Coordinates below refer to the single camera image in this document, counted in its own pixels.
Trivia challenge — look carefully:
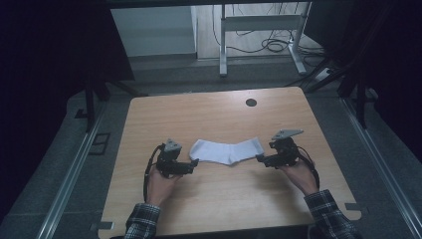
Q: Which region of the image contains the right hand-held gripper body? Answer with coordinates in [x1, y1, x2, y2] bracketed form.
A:
[268, 128, 305, 168]

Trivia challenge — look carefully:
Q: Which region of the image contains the person's left hand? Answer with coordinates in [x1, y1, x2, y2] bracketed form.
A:
[146, 163, 183, 208]

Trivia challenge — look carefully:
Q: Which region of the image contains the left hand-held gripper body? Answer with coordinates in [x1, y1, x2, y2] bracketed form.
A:
[155, 137, 194, 178]

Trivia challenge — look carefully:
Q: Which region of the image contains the person's right hand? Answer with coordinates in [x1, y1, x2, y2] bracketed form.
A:
[278, 157, 320, 197]

